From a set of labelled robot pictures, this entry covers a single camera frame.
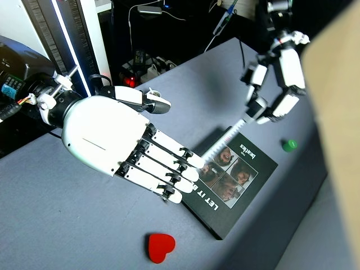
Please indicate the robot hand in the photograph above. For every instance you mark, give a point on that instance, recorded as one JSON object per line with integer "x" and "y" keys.
{"x": 107, "y": 132}
{"x": 291, "y": 70}

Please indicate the black Beatles book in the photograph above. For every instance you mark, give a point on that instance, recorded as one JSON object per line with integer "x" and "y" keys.
{"x": 247, "y": 202}

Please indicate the beige cardboard panel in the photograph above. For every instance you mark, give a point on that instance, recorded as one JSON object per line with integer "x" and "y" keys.
{"x": 334, "y": 112}

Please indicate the small green toy block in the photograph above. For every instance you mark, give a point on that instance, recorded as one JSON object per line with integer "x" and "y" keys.
{"x": 289, "y": 145}

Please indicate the white power strip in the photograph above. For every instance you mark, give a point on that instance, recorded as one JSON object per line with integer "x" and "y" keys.
{"x": 153, "y": 70}

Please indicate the black power adapter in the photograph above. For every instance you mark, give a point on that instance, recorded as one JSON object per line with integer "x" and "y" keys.
{"x": 139, "y": 57}

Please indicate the grey table cloth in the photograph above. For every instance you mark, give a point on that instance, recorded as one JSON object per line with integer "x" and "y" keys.
{"x": 70, "y": 211}

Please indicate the red heart block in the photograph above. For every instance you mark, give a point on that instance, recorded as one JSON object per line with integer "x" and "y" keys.
{"x": 159, "y": 247}

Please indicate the grey hub device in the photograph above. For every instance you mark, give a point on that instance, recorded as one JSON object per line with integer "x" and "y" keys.
{"x": 149, "y": 9}

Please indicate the white and black frame post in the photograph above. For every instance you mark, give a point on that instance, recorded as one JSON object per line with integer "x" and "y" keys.
{"x": 76, "y": 42}

